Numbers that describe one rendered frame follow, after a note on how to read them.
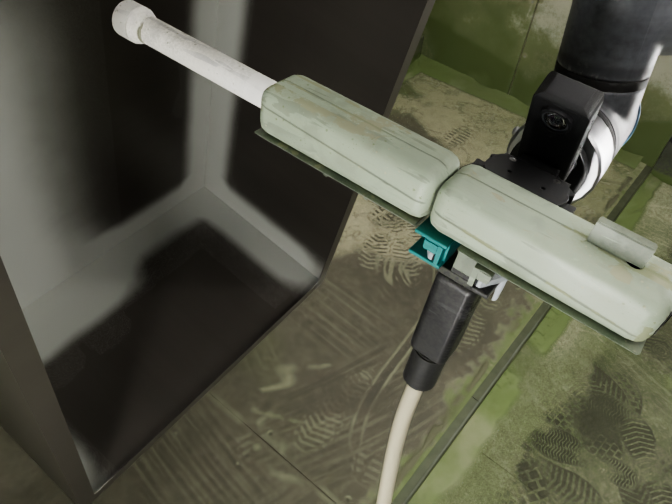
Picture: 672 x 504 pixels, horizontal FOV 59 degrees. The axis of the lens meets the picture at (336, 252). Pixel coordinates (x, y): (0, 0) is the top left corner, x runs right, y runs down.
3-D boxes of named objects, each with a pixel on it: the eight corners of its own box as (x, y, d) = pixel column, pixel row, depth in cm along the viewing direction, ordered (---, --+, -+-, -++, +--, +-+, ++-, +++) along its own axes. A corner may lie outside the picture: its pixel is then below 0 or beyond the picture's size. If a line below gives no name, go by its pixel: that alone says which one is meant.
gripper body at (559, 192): (518, 290, 50) (563, 224, 58) (562, 212, 44) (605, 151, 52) (440, 245, 52) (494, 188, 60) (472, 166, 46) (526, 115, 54)
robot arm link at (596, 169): (631, 128, 54) (535, 85, 57) (617, 147, 51) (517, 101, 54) (586, 203, 60) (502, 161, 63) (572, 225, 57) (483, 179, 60)
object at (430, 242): (465, 241, 44) (474, 219, 43) (438, 270, 41) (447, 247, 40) (435, 225, 45) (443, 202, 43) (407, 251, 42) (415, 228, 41)
